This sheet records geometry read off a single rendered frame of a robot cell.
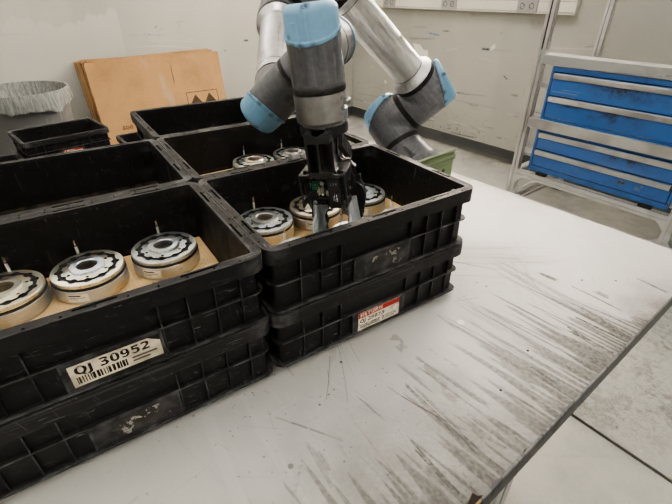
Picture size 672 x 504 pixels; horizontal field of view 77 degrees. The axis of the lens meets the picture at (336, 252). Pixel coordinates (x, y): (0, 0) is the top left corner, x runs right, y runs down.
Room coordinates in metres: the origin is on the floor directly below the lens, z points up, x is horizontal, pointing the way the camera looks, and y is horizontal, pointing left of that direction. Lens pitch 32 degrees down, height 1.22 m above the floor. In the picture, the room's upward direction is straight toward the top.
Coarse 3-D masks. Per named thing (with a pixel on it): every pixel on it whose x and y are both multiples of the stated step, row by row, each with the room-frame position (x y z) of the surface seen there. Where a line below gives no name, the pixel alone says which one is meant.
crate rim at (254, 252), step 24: (144, 192) 0.66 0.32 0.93; (24, 216) 0.57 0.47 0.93; (48, 216) 0.58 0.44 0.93; (216, 216) 0.58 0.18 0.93; (240, 240) 0.50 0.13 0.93; (216, 264) 0.44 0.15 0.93; (240, 264) 0.44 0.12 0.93; (144, 288) 0.39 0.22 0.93; (168, 288) 0.40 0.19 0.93; (192, 288) 0.41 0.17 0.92; (72, 312) 0.35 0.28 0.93; (96, 312) 0.35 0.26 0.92; (120, 312) 0.37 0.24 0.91; (0, 336) 0.31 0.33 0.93; (24, 336) 0.32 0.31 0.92; (48, 336) 0.33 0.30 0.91
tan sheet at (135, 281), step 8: (200, 240) 0.67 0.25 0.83; (200, 248) 0.64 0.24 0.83; (128, 256) 0.62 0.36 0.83; (200, 256) 0.62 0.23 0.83; (208, 256) 0.62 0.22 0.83; (128, 264) 0.59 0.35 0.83; (200, 264) 0.59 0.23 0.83; (208, 264) 0.59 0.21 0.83; (48, 280) 0.54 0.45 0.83; (136, 280) 0.54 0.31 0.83; (144, 280) 0.54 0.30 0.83; (152, 280) 0.54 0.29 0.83; (160, 280) 0.54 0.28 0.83; (128, 288) 0.52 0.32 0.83; (56, 304) 0.48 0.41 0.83; (64, 304) 0.48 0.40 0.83; (72, 304) 0.48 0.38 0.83; (80, 304) 0.48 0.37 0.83; (48, 312) 0.47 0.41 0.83; (56, 312) 0.47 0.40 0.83; (32, 320) 0.45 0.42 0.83
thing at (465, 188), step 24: (264, 168) 0.77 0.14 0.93; (432, 168) 0.77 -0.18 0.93; (216, 192) 0.66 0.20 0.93; (456, 192) 0.66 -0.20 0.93; (240, 216) 0.57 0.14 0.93; (384, 216) 0.57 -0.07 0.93; (408, 216) 0.60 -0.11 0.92; (264, 240) 0.50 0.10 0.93; (312, 240) 0.50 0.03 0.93; (336, 240) 0.52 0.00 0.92
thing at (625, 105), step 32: (576, 96) 2.26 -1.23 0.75; (608, 96) 2.15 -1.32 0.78; (640, 96) 2.04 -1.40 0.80; (608, 128) 2.11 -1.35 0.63; (640, 128) 2.01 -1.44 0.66; (544, 160) 2.32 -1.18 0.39; (576, 160) 2.19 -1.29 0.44; (608, 160) 2.07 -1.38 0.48; (640, 160) 1.96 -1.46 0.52; (608, 192) 2.04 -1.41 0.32; (640, 192) 1.93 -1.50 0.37
